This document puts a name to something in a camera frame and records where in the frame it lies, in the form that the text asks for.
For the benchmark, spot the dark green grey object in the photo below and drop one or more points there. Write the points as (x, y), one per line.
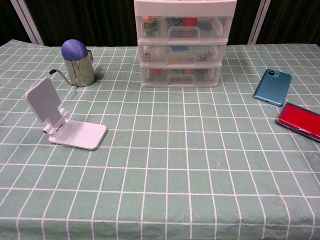
(175, 21)

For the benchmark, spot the white plastic drawer cabinet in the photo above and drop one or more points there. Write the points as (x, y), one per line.
(185, 6)

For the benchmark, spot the green checkered tablecloth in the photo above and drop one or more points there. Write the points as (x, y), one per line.
(160, 175)

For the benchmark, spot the white die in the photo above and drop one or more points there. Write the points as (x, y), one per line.
(147, 57)

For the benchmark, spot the blue eraser block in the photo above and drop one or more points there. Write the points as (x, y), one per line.
(179, 48)

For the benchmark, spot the steel gooseneck kettle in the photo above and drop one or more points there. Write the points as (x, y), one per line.
(82, 72)

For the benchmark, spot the green black cube toy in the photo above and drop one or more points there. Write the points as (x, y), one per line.
(149, 27)

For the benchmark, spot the blue ball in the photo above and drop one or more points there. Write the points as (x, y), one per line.
(74, 50)

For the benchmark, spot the white folding phone stand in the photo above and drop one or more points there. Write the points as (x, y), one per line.
(45, 100)

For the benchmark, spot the blue smartphone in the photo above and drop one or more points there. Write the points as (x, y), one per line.
(272, 87)

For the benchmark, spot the red ink pad case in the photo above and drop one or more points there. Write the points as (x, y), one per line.
(300, 118)

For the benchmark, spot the white frame post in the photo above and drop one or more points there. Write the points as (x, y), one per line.
(257, 22)
(28, 22)

